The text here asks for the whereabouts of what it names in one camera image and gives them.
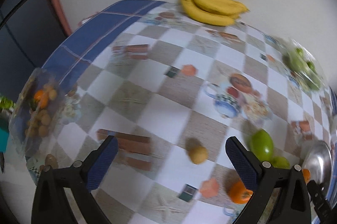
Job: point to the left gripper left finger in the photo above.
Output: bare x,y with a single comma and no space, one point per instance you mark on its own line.
50,203

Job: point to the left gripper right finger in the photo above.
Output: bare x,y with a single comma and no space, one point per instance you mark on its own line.
292,204

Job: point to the green mango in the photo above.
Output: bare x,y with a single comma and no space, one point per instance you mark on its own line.
262,146
280,162

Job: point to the clear bag of fruits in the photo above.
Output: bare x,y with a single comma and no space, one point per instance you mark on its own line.
36,112

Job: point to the orange in bowl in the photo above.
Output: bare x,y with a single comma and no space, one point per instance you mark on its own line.
306,175

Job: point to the large steel bowl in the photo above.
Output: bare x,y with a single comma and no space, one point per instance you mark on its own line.
319,162

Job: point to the orange with stem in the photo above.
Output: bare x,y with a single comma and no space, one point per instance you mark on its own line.
239,194

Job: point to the clear plastic fruit container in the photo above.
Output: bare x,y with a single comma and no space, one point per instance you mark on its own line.
303,67

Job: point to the checkered patterned tablecloth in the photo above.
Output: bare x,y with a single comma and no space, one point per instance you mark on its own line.
141,67

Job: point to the yellow banana bunch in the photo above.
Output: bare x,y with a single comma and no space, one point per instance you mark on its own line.
214,12

